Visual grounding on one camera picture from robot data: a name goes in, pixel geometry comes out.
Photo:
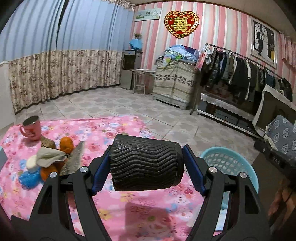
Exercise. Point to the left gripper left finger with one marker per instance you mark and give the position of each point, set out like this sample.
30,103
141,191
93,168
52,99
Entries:
65,209

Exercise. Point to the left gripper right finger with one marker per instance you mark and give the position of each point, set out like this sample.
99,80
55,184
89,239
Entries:
245,217

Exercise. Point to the blue plastic bag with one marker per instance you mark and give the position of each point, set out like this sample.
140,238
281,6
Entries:
30,180

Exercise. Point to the black ribbed paper cup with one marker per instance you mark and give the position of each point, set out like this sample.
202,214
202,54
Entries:
140,164

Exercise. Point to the turquoise plastic laundry basket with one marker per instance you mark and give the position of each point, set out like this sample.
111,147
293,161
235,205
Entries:
229,162

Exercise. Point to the grey-green wrapper piece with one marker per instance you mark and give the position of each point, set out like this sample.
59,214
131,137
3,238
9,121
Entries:
74,159

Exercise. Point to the brown jute twine ball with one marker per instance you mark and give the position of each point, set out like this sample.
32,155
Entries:
47,143

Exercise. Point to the blue patterned covered furniture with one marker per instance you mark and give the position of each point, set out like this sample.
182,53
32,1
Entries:
280,134

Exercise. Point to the pink metal-lined mug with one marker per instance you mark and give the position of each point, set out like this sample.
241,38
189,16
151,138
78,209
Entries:
31,128

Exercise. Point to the low black tv cabinet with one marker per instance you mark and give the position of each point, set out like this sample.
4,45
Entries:
227,114

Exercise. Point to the cream covered television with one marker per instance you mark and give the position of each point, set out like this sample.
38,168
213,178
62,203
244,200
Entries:
272,104

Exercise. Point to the clothes rack with garments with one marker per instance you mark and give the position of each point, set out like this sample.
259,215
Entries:
236,80

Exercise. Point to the cloth-covered cabinet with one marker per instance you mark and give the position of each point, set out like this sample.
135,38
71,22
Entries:
175,83

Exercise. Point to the blue floral curtain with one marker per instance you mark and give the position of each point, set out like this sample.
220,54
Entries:
61,47

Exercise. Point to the pile of folded bedding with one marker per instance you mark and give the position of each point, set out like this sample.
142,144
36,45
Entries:
178,53

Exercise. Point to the framed silhouette picture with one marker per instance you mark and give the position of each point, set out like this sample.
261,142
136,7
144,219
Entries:
264,43

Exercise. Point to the grey water dispenser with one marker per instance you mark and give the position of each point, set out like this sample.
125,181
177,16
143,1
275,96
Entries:
131,61

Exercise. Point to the blue covered potted plant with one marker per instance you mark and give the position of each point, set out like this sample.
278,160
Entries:
136,42

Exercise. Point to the red gold heart decoration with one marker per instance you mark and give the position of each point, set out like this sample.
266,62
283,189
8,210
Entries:
181,23

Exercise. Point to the landscape wall poster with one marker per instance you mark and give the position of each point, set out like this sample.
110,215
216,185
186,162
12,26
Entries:
147,14

